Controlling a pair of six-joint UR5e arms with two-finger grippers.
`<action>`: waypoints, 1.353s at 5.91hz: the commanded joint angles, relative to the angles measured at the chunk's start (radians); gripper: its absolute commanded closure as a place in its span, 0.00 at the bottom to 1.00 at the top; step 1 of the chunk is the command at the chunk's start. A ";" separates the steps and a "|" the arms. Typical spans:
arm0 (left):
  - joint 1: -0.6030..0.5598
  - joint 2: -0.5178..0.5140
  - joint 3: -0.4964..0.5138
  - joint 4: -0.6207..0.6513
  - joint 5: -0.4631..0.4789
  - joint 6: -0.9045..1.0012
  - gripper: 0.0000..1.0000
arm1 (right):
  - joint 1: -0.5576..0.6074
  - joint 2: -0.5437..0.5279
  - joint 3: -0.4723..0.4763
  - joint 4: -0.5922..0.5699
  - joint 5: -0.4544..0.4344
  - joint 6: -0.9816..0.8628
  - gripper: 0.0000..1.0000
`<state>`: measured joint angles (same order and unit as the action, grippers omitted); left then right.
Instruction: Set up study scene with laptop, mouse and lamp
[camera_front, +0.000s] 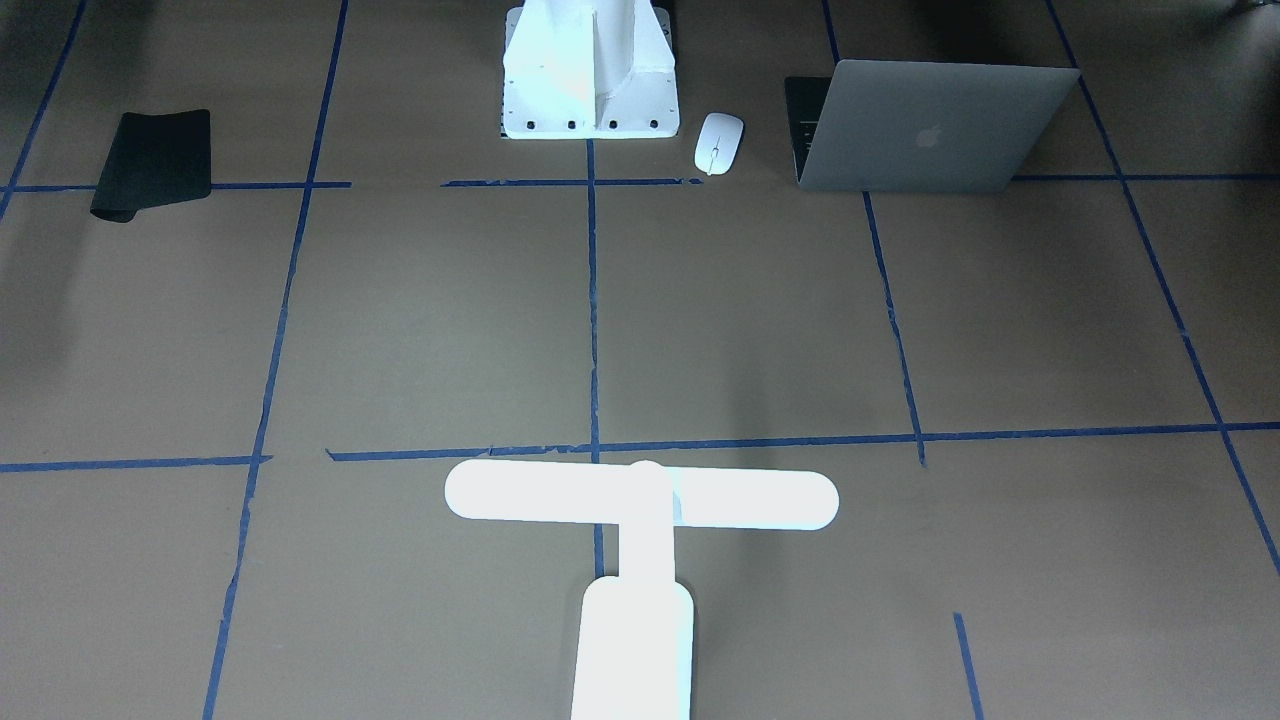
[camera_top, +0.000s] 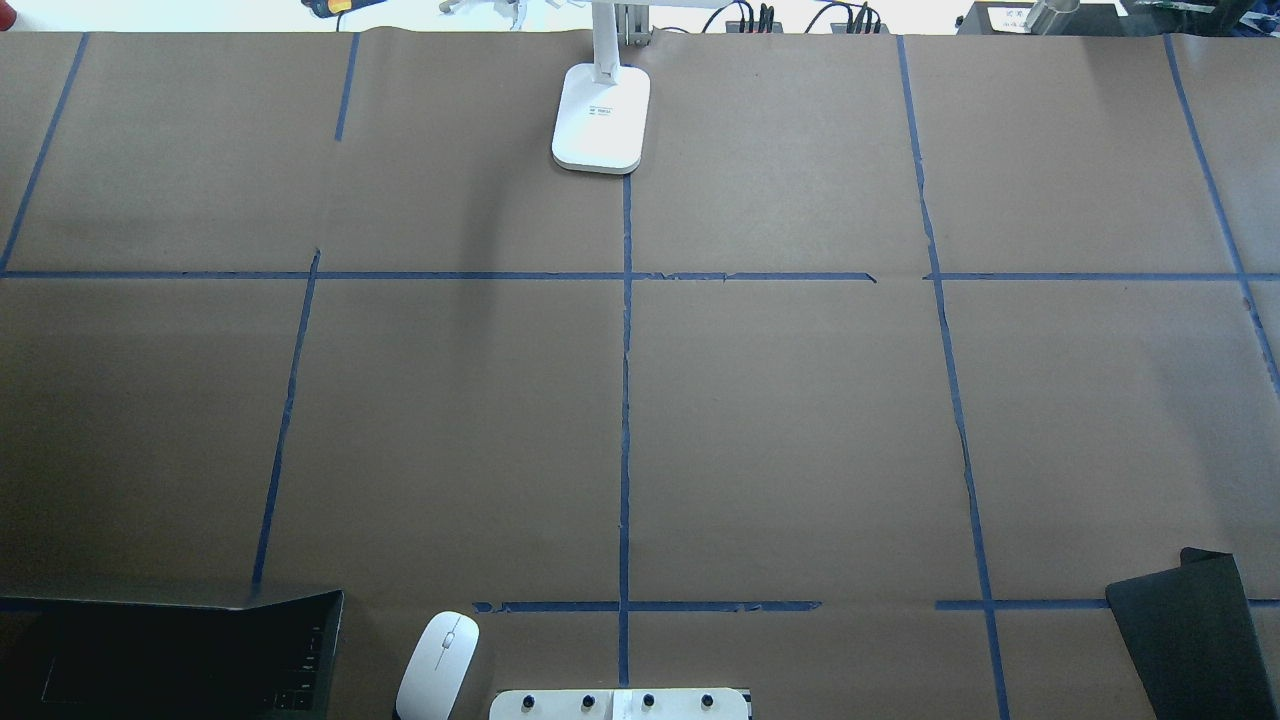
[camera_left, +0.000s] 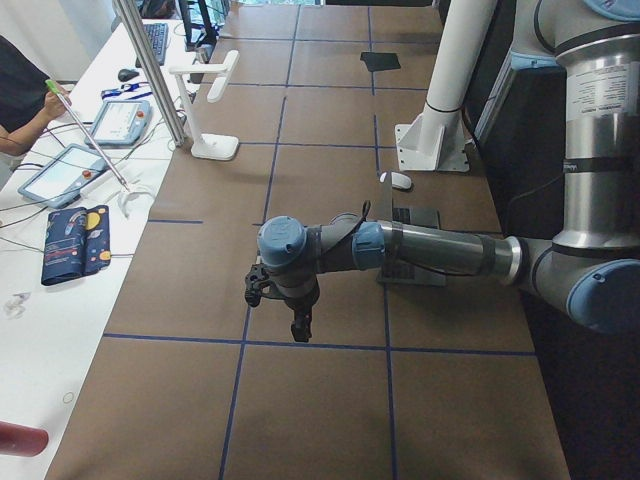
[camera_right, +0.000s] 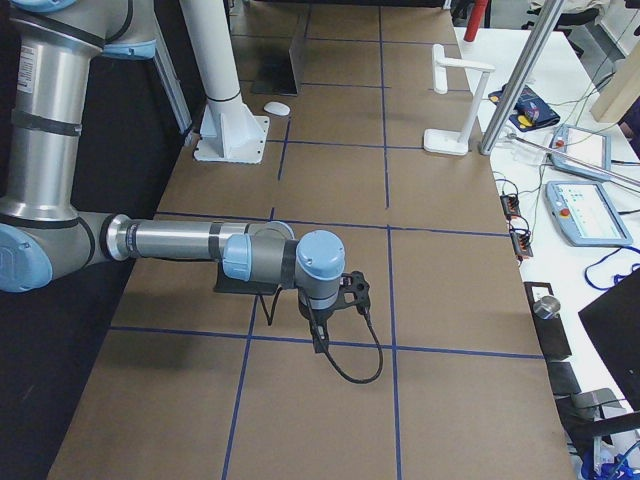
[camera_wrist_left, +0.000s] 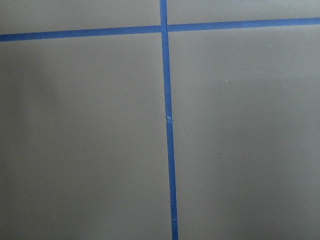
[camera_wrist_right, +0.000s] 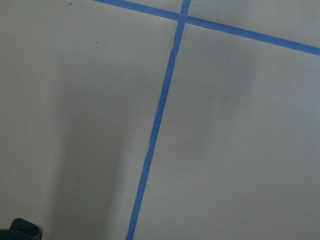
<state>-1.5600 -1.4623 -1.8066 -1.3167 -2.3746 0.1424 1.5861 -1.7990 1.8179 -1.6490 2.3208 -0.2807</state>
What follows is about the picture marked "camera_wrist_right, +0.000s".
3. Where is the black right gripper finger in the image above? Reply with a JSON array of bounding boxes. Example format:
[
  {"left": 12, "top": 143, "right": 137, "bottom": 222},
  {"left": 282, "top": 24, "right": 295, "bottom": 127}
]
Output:
[{"left": 0, "top": 218, "right": 43, "bottom": 240}]

